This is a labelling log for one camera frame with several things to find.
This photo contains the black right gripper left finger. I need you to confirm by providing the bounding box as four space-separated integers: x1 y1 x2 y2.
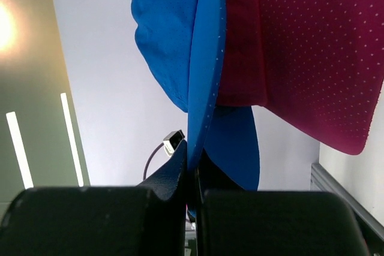
1 141 187 255

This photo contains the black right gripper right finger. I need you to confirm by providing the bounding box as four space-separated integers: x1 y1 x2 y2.
194 153 369 255

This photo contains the pink cap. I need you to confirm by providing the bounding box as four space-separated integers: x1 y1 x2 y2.
217 0 383 155

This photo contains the blue cap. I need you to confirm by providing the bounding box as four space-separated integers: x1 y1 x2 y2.
131 0 260 215

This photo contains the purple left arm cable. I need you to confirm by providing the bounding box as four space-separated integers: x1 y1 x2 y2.
143 142 165 182

